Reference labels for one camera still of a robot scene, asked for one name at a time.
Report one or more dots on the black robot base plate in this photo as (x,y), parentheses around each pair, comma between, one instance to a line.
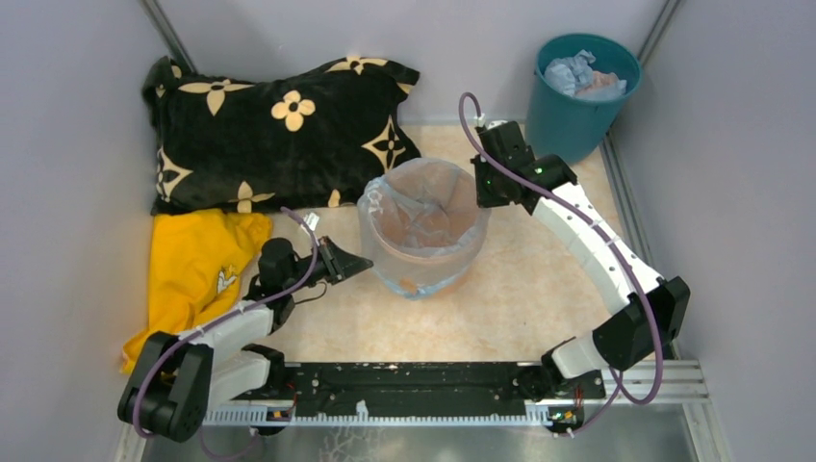
(420,389)

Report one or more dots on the crumpled blue bag in bin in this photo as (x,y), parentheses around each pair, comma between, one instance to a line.
(575,77)

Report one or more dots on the teal plastic bin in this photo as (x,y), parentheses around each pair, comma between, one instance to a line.
(571,128)

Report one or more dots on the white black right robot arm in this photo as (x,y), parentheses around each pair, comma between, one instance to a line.
(646,309)

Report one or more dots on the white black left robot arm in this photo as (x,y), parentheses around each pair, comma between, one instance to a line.
(179,378)

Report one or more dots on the orange plastic bin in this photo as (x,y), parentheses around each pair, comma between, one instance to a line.
(424,255)

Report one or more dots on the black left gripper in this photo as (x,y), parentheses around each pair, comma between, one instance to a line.
(340,263)

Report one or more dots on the black floral pillow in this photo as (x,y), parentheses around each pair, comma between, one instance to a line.
(313,140)

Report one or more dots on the light blue trash bag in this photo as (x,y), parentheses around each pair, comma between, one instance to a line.
(424,229)

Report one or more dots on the aluminium frame rail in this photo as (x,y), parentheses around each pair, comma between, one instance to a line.
(680,391)

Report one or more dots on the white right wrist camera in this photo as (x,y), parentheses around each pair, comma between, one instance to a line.
(482,122)

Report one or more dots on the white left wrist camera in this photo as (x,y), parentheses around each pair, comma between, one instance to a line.
(311,221)

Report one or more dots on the yellow cloth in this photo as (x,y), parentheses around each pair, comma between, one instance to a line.
(195,270)

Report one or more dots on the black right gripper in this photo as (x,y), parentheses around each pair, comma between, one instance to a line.
(485,199)

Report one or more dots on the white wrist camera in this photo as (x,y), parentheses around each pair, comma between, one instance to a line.
(311,221)
(482,122)

